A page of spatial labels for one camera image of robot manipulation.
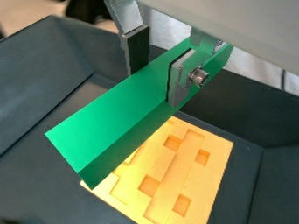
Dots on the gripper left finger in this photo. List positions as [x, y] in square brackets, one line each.
[132, 31]

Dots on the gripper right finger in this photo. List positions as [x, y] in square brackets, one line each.
[185, 69]

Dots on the yellow slotted board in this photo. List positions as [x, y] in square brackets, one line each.
[166, 182]

